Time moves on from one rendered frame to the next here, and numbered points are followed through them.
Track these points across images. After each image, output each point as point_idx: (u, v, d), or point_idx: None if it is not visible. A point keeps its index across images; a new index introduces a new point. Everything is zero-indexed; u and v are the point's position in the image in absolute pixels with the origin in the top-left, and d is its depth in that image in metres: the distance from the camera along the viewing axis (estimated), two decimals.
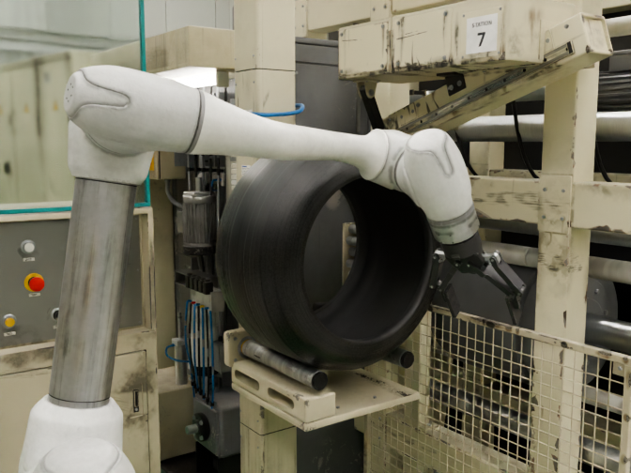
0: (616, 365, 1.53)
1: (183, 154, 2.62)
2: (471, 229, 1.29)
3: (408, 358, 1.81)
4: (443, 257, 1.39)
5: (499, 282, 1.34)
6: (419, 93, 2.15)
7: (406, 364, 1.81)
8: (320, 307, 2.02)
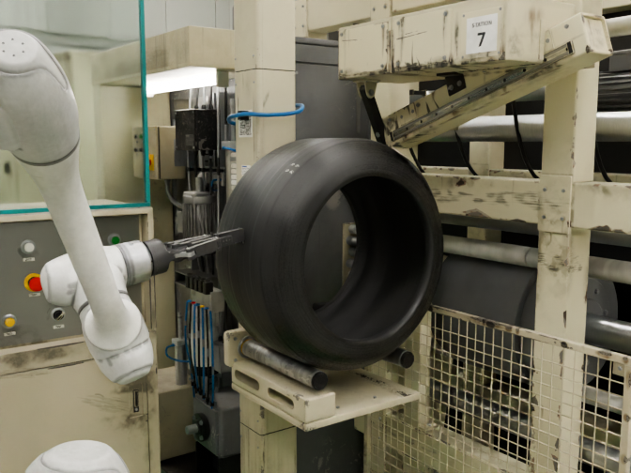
0: (616, 365, 1.53)
1: (183, 154, 2.62)
2: None
3: (407, 360, 1.81)
4: (183, 251, 1.48)
5: (195, 240, 1.56)
6: (419, 93, 2.15)
7: (411, 360, 1.82)
8: (320, 307, 2.02)
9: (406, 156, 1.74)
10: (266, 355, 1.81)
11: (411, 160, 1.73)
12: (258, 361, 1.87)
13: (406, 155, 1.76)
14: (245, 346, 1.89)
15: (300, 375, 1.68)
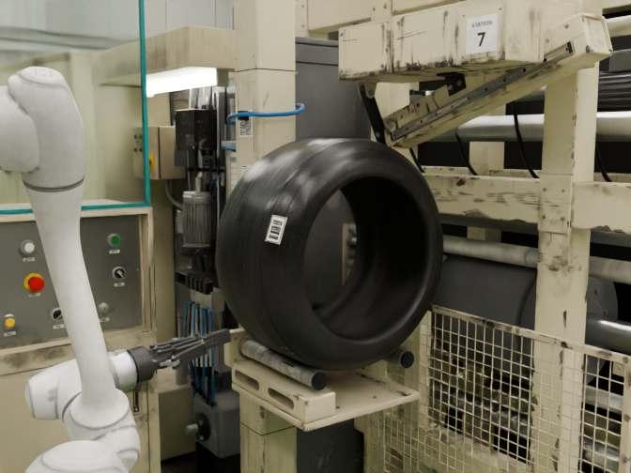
0: (616, 365, 1.53)
1: (183, 154, 2.62)
2: None
3: (409, 358, 1.81)
4: (168, 359, 1.49)
5: (181, 343, 1.57)
6: (419, 93, 2.15)
7: (405, 361, 1.80)
8: (320, 307, 2.02)
9: (275, 222, 1.54)
10: None
11: (283, 221, 1.53)
12: (262, 344, 1.87)
13: (271, 219, 1.55)
14: None
15: None
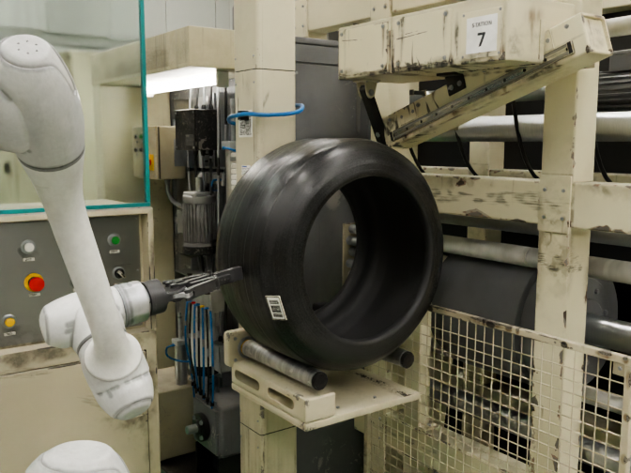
0: (616, 365, 1.53)
1: (183, 154, 2.62)
2: None
3: (408, 361, 1.81)
4: (181, 292, 1.49)
5: (193, 279, 1.57)
6: (419, 93, 2.15)
7: (410, 356, 1.81)
8: (320, 307, 2.02)
9: (272, 302, 1.56)
10: (265, 360, 1.81)
11: (278, 300, 1.54)
12: None
13: (267, 299, 1.56)
14: (244, 352, 1.90)
15: (300, 381, 1.68)
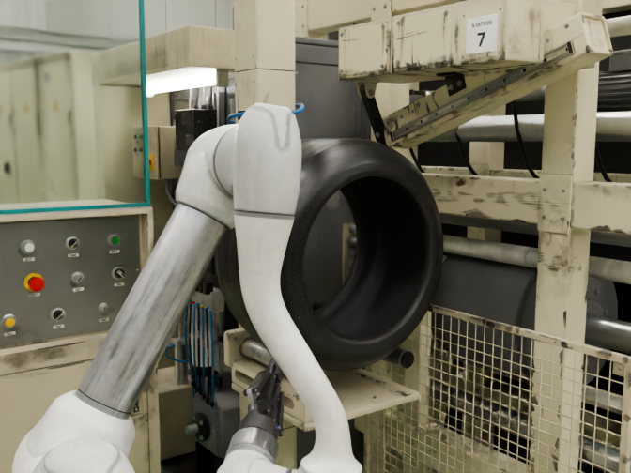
0: (616, 365, 1.53)
1: (183, 154, 2.62)
2: None
3: (407, 359, 1.81)
4: (251, 400, 1.32)
5: None
6: (419, 93, 2.15)
7: (410, 363, 1.82)
8: (320, 307, 2.02)
9: None
10: None
11: None
12: (253, 353, 1.86)
13: None
14: (253, 341, 1.91)
15: None
